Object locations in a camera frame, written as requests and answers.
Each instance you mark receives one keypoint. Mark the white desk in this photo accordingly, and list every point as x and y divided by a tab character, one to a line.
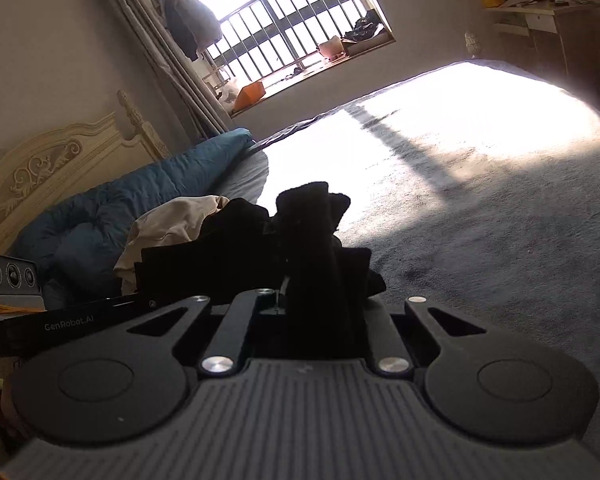
555	35

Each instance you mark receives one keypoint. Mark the pale pink pot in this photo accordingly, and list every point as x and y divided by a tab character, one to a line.
331	49

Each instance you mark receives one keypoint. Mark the barred window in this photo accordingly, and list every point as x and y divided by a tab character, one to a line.
290	25

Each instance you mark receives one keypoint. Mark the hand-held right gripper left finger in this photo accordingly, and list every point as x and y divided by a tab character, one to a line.
260	305

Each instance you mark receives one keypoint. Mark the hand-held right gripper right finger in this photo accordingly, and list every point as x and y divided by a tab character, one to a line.
384	335

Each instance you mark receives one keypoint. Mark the beige cloth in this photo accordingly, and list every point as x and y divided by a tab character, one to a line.
165	225

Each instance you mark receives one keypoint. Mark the black printed sweatshirt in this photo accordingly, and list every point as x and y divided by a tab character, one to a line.
305	250

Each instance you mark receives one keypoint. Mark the black cloth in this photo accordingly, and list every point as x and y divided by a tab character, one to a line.
362	31

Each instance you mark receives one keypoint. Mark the hanging dark jackets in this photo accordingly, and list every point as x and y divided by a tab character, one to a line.
190	20

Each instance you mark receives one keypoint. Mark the cream carved headboard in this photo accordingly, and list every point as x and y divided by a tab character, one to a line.
55	165

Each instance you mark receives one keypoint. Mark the grey curtain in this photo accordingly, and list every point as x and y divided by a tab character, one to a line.
145	35

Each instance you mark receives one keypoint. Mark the blue duvet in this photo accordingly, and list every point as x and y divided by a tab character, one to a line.
105	210

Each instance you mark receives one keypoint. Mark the orange box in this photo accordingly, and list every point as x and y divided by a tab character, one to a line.
250	96

